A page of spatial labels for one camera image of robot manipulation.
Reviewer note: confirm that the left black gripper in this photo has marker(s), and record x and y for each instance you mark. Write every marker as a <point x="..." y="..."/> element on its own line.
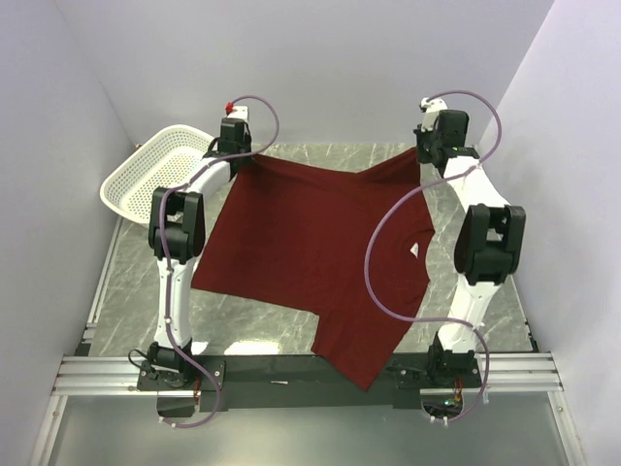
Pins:
<point x="247" y="142"/>

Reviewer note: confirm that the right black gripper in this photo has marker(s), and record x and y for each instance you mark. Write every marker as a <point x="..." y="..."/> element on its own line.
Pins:
<point x="420" y="137"/>

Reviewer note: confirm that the white perforated plastic basket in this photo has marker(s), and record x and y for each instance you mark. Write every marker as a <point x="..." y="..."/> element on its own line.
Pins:
<point x="167" y="159"/>

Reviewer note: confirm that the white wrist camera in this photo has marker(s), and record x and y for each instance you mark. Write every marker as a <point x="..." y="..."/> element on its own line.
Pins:
<point x="431" y="108"/>
<point x="237" y="111"/>

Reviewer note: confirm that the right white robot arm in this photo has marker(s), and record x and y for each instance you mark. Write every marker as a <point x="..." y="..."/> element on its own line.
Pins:
<point x="488" y="246"/>

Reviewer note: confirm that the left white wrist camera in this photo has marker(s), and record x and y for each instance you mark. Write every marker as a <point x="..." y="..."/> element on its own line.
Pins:
<point x="237" y="111"/>

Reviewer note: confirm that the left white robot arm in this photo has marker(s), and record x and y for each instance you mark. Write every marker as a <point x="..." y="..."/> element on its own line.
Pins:
<point x="177" y="235"/>

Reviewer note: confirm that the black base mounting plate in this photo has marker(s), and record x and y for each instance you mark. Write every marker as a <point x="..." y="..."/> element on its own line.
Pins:
<point x="305" y="381"/>

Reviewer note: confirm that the aluminium extrusion rail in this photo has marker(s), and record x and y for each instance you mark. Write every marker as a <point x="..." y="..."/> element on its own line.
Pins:
<point x="115" y="376"/>

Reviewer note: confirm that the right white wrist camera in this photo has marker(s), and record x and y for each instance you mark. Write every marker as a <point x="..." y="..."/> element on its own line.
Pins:
<point x="431" y="108"/>

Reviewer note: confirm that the dark red t shirt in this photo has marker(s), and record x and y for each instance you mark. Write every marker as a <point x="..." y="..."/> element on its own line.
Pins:
<point x="348" y="247"/>

